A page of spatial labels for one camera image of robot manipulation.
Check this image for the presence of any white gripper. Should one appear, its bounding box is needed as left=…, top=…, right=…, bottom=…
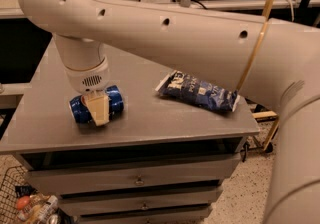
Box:
left=65, top=58, right=110, bottom=126

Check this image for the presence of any blue pepsi can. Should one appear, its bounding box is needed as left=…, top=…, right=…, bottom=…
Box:
left=69, top=85, right=124, bottom=126

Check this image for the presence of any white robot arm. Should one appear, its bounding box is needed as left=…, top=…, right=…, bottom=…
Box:
left=18, top=0, right=320, bottom=224

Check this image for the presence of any dark blue chip bag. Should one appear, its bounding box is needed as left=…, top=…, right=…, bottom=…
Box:
left=156, top=71, right=240, bottom=112

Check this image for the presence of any grey drawer cabinet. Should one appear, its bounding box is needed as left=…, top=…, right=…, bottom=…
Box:
left=0, top=45, right=259, bottom=224

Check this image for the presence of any wooden pole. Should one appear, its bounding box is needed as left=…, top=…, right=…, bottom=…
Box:
left=236, top=0, right=274, bottom=91

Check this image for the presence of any wire basket with items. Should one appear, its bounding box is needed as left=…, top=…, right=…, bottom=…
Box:
left=0, top=166, right=74, bottom=224

